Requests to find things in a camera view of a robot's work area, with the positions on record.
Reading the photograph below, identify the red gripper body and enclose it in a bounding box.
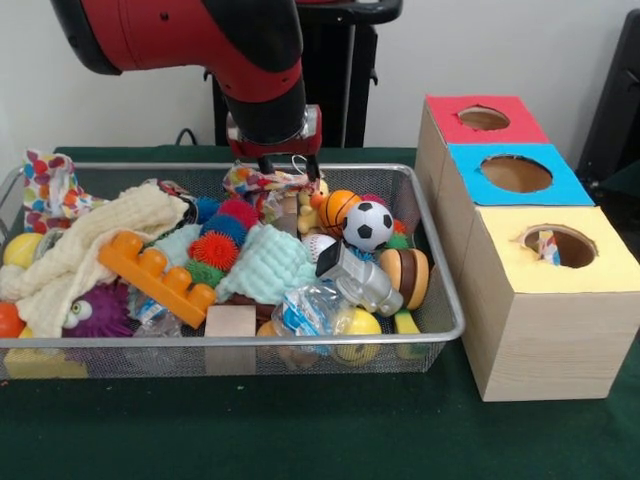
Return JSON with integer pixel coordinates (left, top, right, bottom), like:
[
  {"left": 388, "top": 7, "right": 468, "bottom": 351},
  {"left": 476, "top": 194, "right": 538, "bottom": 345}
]
[{"left": 225, "top": 103, "right": 324, "bottom": 160}]

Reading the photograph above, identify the colourful dotted cloth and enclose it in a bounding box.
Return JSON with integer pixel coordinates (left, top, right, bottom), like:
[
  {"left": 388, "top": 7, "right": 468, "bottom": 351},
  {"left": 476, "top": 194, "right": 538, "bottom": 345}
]
[
  {"left": 537, "top": 230, "right": 561, "bottom": 266},
  {"left": 222, "top": 160, "right": 325, "bottom": 224},
  {"left": 23, "top": 148, "right": 109, "bottom": 234}
]

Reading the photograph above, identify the wooden box with three holes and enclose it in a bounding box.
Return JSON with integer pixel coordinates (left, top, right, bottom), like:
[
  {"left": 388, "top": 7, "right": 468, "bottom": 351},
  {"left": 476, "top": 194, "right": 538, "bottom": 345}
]
[{"left": 413, "top": 93, "right": 640, "bottom": 403}]

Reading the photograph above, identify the yellow rubber duck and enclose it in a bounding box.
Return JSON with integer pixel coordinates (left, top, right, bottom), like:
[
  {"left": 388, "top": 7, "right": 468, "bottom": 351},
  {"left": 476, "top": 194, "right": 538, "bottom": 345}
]
[{"left": 298, "top": 179, "right": 331, "bottom": 235}]

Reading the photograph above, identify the small orange basketball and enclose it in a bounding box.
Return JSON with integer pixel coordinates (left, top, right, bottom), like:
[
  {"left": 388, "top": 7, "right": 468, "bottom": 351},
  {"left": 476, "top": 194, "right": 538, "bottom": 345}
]
[{"left": 318, "top": 189, "right": 362, "bottom": 236}]

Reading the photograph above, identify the small black white soccer ball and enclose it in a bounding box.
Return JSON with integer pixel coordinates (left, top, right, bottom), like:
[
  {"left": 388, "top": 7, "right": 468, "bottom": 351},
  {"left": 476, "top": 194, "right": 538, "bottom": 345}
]
[{"left": 342, "top": 200, "right": 395, "bottom": 252}]

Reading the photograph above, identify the mint green waffle cloth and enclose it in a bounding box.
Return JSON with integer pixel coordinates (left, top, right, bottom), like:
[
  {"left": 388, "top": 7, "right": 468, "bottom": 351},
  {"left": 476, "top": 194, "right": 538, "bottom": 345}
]
[{"left": 149, "top": 222, "right": 324, "bottom": 305}]

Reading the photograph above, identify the silver plastic toy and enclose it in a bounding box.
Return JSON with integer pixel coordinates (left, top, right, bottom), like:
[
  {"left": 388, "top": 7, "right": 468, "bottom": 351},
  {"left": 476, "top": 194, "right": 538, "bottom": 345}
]
[{"left": 315, "top": 240, "right": 404, "bottom": 317}]

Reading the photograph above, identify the crumpled clear plastic bottle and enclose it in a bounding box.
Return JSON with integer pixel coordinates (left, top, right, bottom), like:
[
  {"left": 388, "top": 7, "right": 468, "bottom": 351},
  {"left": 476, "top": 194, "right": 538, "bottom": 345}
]
[{"left": 272, "top": 280, "right": 351, "bottom": 346}]

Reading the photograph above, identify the toy hamburger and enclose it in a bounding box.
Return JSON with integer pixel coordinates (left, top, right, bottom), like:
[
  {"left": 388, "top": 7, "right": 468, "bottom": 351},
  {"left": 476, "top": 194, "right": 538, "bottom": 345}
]
[{"left": 378, "top": 247, "right": 430, "bottom": 309}]

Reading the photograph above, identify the orange plastic building block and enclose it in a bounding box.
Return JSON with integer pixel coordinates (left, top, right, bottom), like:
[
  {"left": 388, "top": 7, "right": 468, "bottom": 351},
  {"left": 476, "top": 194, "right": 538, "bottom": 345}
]
[{"left": 97, "top": 230, "right": 218, "bottom": 329}]

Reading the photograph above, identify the cream waffle cloth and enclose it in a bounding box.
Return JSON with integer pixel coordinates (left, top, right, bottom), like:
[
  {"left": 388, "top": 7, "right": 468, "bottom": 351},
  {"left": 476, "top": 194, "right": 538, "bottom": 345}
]
[{"left": 0, "top": 182, "right": 191, "bottom": 339}]

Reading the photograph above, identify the dark green table cloth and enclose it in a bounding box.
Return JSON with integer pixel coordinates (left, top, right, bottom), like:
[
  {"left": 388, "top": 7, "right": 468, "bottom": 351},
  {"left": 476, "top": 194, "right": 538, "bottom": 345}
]
[
  {"left": 0, "top": 144, "right": 640, "bottom": 480},
  {"left": 597, "top": 159, "right": 640, "bottom": 241}
]

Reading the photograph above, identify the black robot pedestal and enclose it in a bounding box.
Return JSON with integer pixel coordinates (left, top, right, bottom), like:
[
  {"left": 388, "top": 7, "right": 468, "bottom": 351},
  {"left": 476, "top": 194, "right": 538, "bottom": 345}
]
[{"left": 212, "top": 0, "right": 404, "bottom": 149}]

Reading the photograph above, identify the silver wire mesh bin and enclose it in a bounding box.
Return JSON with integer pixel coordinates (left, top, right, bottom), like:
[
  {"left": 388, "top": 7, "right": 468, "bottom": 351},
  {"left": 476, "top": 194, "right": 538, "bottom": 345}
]
[{"left": 0, "top": 160, "right": 467, "bottom": 380}]

